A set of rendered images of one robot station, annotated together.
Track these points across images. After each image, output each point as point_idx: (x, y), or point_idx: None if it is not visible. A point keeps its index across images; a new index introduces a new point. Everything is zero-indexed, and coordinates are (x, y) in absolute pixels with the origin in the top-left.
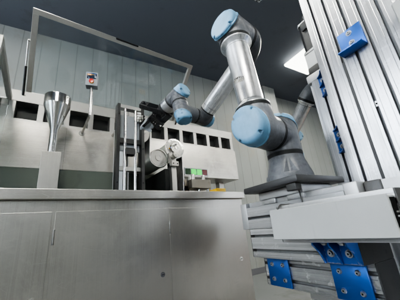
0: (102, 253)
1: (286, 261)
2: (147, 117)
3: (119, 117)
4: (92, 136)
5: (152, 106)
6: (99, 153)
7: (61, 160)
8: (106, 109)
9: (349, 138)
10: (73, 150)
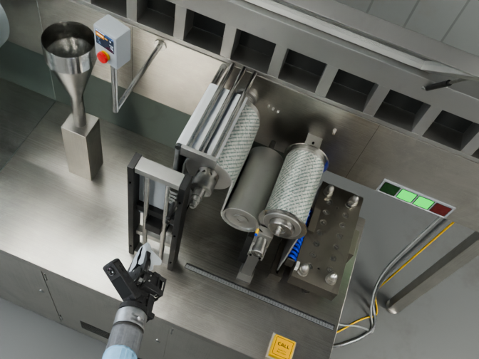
0: (93, 303)
1: None
2: (132, 271)
3: (132, 187)
4: (181, 56)
5: (118, 288)
6: (193, 90)
7: (128, 77)
8: (217, 3)
9: None
10: (147, 70)
